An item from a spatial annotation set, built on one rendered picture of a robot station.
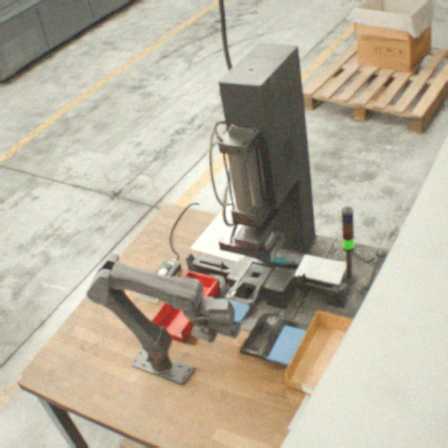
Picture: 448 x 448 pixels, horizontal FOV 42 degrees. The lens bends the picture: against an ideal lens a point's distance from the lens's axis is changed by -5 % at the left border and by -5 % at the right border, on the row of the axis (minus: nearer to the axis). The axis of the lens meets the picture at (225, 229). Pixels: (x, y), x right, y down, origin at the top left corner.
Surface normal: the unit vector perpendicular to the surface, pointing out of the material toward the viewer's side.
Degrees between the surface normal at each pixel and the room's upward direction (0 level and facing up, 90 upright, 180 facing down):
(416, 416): 0
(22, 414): 0
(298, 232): 90
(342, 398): 0
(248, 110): 90
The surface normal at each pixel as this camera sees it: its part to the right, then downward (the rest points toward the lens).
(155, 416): -0.15, -0.76
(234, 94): -0.46, 0.62
